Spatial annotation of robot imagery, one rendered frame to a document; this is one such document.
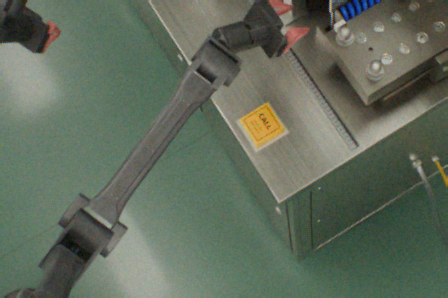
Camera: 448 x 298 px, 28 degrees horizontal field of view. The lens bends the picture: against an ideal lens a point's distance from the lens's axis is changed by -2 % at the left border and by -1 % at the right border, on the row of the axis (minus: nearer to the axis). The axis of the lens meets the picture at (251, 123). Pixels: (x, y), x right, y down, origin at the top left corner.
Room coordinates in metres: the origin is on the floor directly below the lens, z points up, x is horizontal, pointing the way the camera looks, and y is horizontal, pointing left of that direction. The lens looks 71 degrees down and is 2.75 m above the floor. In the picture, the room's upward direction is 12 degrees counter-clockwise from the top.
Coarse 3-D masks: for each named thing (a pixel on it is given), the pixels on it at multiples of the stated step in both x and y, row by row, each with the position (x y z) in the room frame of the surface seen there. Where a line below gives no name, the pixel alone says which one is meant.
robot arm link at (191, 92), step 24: (216, 48) 0.69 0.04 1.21; (192, 72) 0.65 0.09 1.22; (216, 72) 0.65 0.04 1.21; (192, 96) 0.61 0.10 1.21; (168, 120) 0.58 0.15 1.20; (144, 144) 0.54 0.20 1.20; (168, 144) 0.54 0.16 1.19; (120, 168) 0.51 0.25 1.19; (144, 168) 0.50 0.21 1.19; (120, 192) 0.47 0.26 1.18; (72, 216) 0.44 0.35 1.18
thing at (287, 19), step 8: (288, 0) 0.87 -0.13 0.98; (296, 0) 0.87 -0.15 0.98; (304, 0) 0.87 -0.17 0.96; (280, 8) 0.89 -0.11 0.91; (296, 8) 0.87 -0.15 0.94; (304, 8) 0.87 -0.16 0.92; (280, 16) 0.87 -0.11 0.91; (288, 16) 0.87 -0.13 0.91; (296, 16) 0.86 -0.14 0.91; (288, 24) 0.85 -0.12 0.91
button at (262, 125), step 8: (264, 104) 0.67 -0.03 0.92; (256, 112) 0.66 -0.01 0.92; (264, 112) 0.65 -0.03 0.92; (272, 112) 0.65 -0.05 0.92; (240, 120) 0.65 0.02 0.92; (248, 120) 0.64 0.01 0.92; (256, 120) 0.64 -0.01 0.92; (264, 120) 0.64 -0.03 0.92; (272, 120) 0.63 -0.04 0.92; (248, 128) 0.63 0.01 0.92; (256, 128) 0.62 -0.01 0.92; (264, 128) 0.62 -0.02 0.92; (272, 128) 0.62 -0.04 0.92; (280, 128) 0.61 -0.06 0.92; (256, 136) 0.60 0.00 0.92; (264, 136) 0.60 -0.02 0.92; (272, 136) 0.60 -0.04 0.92; (256, 144) 0.59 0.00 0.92
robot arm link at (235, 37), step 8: (232, 24) 0.75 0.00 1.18; (240, 24) 0.75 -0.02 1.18; (216, 32) 0.74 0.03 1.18; (224, 32) 0.73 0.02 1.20; (232, 32) 0.73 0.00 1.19; (240, 32) 0.73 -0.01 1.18; (224, 40) 0.71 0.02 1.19; (232, 40) 0.71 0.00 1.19; (240, 40) 0.71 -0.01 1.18; (248, 40) 0.71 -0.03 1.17; (232, 48) 0.70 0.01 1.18; (240, 48) 0.70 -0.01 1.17
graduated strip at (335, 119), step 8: (248, 0) 0.93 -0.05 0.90; (256, 0) 0.93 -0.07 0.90; (288, 56) 0.78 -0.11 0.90; (296, 56) 0.77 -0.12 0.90; (296, 64) 0.76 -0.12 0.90; (304, 72) 0.73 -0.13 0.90; (304, 80) 0.72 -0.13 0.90; (312, 80) 0.71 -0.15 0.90; (312, 88) 0.69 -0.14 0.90; (320, 96) 0.67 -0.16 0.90; (320, 104) 0.65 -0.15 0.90; (328, 104) 0.65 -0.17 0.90; (328, 112) 0.63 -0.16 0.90; (336, 112) 0.63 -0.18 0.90; (336, 120) 0.61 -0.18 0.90; (336, 128) 0.59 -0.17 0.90; (344, 128) 0.59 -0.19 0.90; (344, 136) 0.57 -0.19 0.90; (352, 136) 0.57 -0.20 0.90; (352, 144) 0.55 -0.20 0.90
